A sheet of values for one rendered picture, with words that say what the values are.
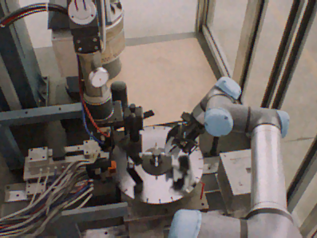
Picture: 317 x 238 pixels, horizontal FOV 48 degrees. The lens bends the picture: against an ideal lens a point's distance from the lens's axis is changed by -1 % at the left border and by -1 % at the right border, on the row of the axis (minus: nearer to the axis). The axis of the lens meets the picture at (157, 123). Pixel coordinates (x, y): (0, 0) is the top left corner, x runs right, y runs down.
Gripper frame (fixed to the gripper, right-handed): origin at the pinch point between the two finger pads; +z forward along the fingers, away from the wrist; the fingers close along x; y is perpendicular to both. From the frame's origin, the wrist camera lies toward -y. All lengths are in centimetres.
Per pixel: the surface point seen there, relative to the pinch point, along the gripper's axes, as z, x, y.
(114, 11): -3, -39, -70
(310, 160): -32.9, 29.4, 13.5
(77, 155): 28.2, -24.7, -6.4
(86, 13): -39, -44, 19
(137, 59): 18, -16, -80
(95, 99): -17.2, -32.0, 16.0
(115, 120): -12.7, -24.0, 14.4
